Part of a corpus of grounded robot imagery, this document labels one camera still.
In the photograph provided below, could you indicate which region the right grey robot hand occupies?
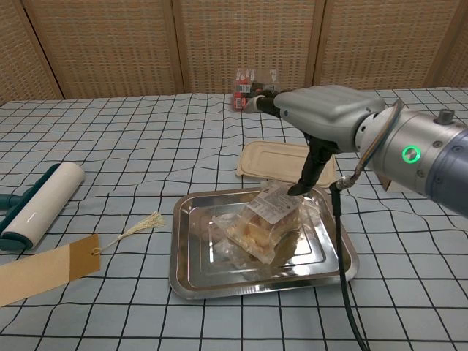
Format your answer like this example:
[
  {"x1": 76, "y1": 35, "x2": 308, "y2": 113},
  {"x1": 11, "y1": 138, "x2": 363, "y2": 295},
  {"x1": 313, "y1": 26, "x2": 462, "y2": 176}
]
[{"x1": 244, "y1": 85, "x2": 386, "y2": 197}]

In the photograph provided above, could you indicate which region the clear bag of snacks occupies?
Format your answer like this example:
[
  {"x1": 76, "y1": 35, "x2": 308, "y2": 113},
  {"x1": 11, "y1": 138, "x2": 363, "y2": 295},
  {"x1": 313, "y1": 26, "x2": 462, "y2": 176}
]
[{"x1": 212, "y1": 181, "x2": 320, "y2": 264}]

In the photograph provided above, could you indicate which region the stainless steel rectangular tray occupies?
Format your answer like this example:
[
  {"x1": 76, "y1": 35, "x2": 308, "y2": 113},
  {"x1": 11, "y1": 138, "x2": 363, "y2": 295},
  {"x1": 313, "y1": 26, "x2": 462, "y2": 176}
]
[{"x1": 168, "y1": 186, "x2": 360, "y2": 301}]

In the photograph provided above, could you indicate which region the beige pulp container lid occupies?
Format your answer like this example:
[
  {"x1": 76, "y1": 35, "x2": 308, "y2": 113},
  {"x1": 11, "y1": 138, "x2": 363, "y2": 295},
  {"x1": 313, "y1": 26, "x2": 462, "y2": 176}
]
[{"x1": 235, "y1": 140, "x2": 336, "y2": 189}]

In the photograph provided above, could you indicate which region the clear box of small packets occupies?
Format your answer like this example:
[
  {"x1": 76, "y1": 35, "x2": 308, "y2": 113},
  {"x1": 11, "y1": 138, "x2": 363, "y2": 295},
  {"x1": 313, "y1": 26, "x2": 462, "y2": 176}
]
[{"x1": 232, "y1": 67, "x2": 281, "y2": 113}]

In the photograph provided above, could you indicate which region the white and brown cardboard box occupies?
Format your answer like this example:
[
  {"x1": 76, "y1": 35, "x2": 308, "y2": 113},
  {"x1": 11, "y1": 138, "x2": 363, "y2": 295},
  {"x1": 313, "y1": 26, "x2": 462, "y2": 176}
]
[{"x1": 376, "y1": 171, "x2": 403, "y2": 193}]

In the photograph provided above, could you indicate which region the woven rattan folding screen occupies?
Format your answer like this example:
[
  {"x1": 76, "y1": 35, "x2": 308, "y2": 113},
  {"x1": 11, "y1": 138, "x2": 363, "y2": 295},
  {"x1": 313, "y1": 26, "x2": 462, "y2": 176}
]
[{"x1": 0, "y1": 0, "x2": 468, "y2": 105}]

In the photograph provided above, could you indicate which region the blue checkered tablecloth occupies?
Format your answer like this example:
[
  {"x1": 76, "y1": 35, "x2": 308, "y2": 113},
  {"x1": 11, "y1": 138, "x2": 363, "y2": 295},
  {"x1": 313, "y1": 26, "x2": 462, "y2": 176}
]
[{"x1": 0, "y1": 86, "x2": 468, "y2": 351}]

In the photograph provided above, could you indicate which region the brown paper bookmark with tassel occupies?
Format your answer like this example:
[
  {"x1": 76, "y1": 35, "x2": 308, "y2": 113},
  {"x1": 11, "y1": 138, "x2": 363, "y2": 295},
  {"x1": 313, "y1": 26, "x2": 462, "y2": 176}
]
[{"x1": 0, "y1": 211, "x2": 164, "y2": 307}]

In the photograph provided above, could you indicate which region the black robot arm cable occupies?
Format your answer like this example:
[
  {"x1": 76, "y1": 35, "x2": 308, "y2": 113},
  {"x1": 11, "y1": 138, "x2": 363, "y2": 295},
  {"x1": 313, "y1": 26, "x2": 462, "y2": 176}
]
[{"x1": 329, "y1": 175, "x2": 371, "y2": 351}]

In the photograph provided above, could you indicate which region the white lint roller teal handle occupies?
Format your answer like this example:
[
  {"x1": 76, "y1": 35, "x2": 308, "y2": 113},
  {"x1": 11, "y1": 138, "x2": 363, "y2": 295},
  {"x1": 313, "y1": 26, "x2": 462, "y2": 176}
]
[{"x1": 0, "y1": 162, "x2": 86, "y2": 252}]

